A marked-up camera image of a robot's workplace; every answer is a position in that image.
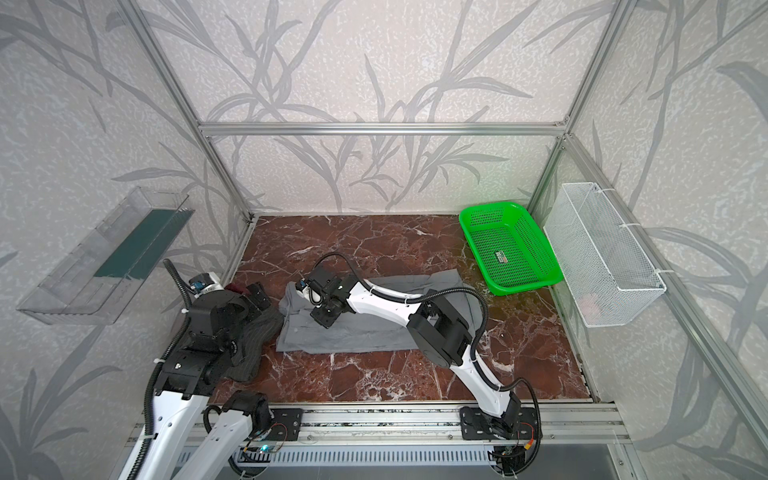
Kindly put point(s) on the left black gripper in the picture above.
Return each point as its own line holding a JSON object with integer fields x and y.
{"x": 257, "y": 297}

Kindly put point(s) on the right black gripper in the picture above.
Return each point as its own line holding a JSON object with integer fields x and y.
{"x": 327, "y": 310}

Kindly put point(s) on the grey long sleeve shirt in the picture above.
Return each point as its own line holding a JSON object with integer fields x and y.
{"x": 354, "y": 333}

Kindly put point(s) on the green plastic basket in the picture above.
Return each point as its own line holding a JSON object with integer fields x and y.
{"x": 508, "y": 227}

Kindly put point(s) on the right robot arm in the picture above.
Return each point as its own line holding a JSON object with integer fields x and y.
{"x": 443, "y": 335}

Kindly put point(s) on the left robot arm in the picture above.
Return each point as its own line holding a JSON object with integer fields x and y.
{"x": 176, "y": 394}

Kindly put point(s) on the maroon folded shirt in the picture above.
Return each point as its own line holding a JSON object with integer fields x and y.
{"x": 237, "y": 289}

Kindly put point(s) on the dark striped folded shirt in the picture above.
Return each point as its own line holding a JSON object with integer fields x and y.
{"x": 264, "y": 323}

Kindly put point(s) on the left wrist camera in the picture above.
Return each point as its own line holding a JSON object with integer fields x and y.
{"x": 204, "y": 283}

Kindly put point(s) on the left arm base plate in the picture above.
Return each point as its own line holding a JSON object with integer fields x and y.
{"x": 286, "y": 425}

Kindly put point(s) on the clear plastic wall tray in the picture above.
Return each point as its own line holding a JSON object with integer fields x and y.
{"x": 95, "y": 282}

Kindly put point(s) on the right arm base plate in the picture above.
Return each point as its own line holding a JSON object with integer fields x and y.
{"x": 477, "y": 425}

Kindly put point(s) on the white wire mesh basket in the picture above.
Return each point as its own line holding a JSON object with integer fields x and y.
{"x": 610, "y": 277}

